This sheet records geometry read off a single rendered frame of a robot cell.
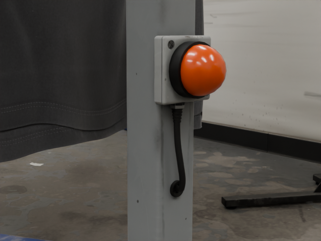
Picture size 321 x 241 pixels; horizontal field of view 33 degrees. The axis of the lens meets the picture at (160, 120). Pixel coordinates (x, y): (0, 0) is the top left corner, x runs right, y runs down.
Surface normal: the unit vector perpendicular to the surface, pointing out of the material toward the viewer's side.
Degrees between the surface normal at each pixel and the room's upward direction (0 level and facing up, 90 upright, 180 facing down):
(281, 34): 90
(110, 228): 0
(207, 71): 80
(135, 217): 90
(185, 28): 90
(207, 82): 118
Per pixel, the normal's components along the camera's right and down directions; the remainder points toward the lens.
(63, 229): 0.00, -0.99
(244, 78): -0.74, 0.11
